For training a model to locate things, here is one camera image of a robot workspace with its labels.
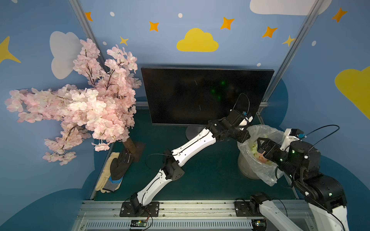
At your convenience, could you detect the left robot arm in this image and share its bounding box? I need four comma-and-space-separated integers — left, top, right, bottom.
130, 109, 253, 217

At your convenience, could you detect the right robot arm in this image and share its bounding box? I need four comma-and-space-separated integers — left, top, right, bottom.
257, 138, 349, 231

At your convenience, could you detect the pile of discarded sticky notes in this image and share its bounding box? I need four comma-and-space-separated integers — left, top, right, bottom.
251, 142, 272, 165

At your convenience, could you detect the round grey monitor stand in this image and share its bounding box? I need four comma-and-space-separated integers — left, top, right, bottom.
186, 126, 205, 140

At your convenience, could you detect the black computer monitor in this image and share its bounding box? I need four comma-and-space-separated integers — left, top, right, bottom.
141, 67, 274, 125

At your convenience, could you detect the bin with plastic bag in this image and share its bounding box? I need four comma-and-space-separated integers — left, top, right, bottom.
237, 125, 284, 186

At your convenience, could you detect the right green circuit board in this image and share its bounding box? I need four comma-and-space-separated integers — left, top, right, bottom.
251, 220, 267, 231

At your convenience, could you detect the green circuit board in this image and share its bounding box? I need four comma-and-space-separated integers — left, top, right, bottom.
130, 220, 147, 228
251, 220, 267, 231

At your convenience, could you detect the black work glove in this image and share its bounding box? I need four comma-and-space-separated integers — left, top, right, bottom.
103, 149, 134, 192

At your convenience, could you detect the left green circuit board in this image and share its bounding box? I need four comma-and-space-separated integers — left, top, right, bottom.
130, 220, 147, 228

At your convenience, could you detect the beige work glove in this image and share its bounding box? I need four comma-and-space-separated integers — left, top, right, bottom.
95, 152, 119, 193

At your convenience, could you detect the pink cherry blossom tree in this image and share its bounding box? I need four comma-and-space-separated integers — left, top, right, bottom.
5, 39, 142, 165

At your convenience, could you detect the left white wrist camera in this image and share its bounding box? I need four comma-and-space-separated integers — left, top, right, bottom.
238, 112, 253, 128

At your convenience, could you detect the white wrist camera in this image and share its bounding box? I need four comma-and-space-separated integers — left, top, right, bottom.
238, 112, 253, 128
280, 129, 306, 151

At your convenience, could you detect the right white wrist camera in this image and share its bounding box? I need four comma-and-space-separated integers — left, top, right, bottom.
280, 129, 306, 151

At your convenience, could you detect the right aluminium frame post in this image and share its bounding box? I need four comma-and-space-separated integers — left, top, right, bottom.
259, 0, 325, 110

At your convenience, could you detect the aluminium frame post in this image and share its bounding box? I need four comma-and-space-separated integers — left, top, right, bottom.
259, 0, 325, 110
69, 0, 108, 72

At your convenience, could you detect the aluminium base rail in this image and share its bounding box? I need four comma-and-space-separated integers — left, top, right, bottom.
70, 200, 323, 231

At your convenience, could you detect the left aluminium frame post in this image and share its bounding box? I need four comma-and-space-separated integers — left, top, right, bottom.
69, 0, 108, 72

